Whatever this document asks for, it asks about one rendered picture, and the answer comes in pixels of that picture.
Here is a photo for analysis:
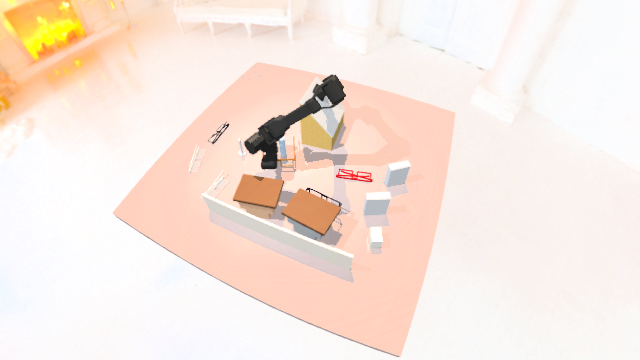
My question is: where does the light blue cylinder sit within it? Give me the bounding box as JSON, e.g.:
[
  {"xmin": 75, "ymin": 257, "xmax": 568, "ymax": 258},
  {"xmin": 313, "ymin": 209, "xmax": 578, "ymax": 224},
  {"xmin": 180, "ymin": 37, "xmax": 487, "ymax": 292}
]
[{"xmin": 279, "ymin": 137, "xmax": 286, "ymax": 156}]

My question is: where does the long white flat panel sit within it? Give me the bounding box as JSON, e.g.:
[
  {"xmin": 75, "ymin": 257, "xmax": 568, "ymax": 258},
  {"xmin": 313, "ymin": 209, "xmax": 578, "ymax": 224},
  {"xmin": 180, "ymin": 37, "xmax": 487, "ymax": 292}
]
[{"xmin": 202, "ymin": 193, "xmax": 354, "ymax": 269}]

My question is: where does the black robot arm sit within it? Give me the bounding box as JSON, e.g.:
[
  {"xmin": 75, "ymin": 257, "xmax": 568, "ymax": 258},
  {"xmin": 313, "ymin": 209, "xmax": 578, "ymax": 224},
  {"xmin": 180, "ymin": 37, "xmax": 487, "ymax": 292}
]
[{"xmin": 244, "ymin": 75, "xmax": 346, "ymax": 155}]

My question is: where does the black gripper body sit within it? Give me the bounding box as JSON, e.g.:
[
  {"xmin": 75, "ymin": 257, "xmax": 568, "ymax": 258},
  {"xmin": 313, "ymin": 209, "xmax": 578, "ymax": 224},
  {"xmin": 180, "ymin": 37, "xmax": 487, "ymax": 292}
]
[{"xmin": 261, "ymin": 142, "xmax": 278, "ymax": 169}]

